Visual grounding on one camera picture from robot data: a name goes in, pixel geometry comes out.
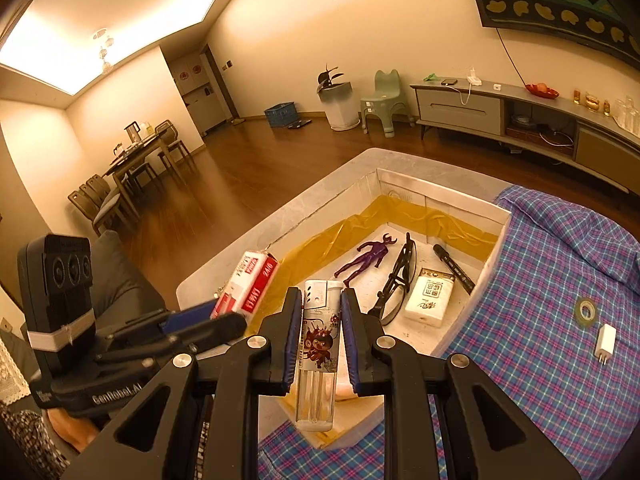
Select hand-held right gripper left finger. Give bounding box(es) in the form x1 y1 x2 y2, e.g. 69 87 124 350
62 286 306 480

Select red and white carton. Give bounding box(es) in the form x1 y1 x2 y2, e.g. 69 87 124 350
210 250 279 320

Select black marker pen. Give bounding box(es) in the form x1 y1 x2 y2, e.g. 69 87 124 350
432 243 477 295

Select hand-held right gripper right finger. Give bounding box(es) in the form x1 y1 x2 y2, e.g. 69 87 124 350
340 287 583 480

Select white plug charger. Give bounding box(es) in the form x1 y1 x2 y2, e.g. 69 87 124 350
595 324 619 365

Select person's left hand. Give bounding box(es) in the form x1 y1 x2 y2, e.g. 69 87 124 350
50 407 108 456

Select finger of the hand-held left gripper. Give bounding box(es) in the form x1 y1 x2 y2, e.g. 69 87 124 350
95 312 247 367
107 300 217 347

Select grey TV cabinet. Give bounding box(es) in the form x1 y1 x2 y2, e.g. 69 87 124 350
410 80 640 193

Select dark wall tapestry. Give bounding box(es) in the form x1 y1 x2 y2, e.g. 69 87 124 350
460 0 640 71

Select purple toy figure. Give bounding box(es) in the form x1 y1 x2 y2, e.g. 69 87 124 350
334 232 398 288

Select hanging ceiling lamp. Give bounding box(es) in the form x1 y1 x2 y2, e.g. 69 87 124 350
92 29 115 73

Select rounded rectangular tin box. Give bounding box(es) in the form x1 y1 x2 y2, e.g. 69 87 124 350
404 267 456 328

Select wooden dining chair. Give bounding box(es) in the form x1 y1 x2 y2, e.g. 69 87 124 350
85 174 143 221
155 120 196 173
67 187 128 238
127 160 166 201

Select grey sofa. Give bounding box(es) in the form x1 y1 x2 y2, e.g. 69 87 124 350
90 230 166 323

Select clear glass jars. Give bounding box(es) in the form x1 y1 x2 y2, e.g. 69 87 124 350
612 95 640 133

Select clear printed lighter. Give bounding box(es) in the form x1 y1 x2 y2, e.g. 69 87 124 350
296 280 346 432

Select white cardboard box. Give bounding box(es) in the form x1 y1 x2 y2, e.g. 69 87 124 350
215 167 512 453

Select black eyeglasses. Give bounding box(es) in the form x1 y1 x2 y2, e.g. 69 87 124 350
367 232 417 323

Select person's patterned clothing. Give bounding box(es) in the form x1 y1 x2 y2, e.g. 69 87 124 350
0 400 68 480

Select blue plastic crate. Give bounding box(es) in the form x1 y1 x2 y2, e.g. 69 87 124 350
263 101 299 128

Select potted plant in white pot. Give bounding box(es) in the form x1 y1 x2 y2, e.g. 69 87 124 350
316 64 362 132

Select green tape roll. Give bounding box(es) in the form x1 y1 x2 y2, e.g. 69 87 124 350
573 297 598 322

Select white lace cloth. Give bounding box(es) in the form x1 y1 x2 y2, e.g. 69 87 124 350
0 330 32 406

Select row of amber glass jars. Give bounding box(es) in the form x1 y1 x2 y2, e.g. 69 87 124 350
572 89 613 115

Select orange fruit bowl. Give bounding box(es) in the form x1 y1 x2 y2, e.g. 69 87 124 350
524 81 560 99

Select green plastic chair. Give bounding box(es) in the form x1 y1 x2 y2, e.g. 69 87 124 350
360 69 416 137

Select wooden dining table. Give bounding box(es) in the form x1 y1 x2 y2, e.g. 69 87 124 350
102 130 181 211

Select blue plaid cloth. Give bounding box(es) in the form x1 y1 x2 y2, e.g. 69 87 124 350
257 185 640 480

